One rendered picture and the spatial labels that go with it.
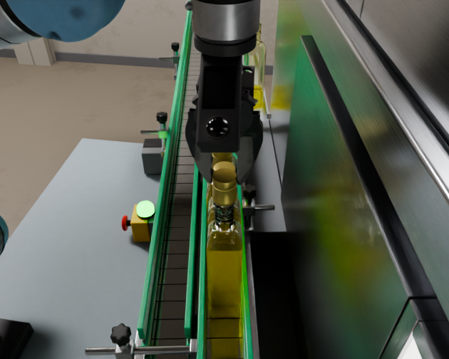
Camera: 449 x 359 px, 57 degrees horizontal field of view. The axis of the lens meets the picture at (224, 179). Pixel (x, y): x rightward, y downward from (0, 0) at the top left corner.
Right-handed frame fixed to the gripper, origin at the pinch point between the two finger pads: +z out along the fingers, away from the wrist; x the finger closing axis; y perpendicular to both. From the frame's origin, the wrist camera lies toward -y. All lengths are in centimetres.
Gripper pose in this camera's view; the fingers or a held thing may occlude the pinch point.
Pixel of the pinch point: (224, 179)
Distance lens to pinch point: 58.3
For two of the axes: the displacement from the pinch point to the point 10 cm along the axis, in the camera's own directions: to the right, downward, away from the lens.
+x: -10.0, -0.5, 0.7
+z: 0.0, 7.6, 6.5
